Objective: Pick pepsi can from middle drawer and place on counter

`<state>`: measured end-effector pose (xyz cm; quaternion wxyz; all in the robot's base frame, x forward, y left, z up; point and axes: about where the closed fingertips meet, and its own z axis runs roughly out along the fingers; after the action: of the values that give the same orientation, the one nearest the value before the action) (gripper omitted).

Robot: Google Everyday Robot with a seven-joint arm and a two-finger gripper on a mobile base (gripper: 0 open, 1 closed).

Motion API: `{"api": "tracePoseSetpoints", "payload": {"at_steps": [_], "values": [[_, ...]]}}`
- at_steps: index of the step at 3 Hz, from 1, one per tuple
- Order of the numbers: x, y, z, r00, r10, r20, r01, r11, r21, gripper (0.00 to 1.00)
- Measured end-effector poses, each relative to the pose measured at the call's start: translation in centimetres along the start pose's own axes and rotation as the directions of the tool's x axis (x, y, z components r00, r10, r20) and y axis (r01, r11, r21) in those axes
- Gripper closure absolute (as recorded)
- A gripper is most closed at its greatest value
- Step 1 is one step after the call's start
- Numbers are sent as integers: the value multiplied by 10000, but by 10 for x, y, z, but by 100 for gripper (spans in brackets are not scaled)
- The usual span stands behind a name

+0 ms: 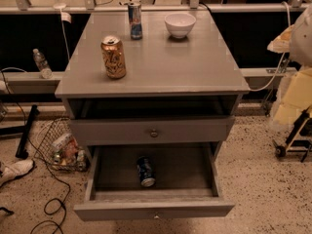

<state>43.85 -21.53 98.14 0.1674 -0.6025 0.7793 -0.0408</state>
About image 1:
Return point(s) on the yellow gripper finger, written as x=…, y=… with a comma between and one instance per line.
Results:
x=294, y=95
x=281, y=44

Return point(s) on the blue pepsi can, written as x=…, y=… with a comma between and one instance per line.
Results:
x=145, y=171

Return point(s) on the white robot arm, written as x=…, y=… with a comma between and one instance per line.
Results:
x=301, y=40

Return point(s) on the grey drawer cabinet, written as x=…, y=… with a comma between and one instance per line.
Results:
x=166, y=78

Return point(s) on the open grey lower drawer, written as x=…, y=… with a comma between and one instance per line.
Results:
x=186, y=184

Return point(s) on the slim red bull can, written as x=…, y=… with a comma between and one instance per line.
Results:
x=134, y=14

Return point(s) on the orange tall drink can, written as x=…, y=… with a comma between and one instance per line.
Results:
x=113, y=56

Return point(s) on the closed grey upper drawer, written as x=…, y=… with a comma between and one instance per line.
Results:
x=147, y=131

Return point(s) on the white bowl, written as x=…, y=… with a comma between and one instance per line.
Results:
x=179, y=24

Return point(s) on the clear plastic water bottle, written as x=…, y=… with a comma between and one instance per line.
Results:
x=42, y=64

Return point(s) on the black bar on floor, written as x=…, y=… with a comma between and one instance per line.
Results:
x=21, y=151

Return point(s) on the white shoe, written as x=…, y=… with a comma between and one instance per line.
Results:
x=16, y=170

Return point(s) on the black wheeled cart frame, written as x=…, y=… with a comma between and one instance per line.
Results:
x=299, y=138

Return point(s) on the wire basket with items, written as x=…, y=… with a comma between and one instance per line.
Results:
x=59, y=149

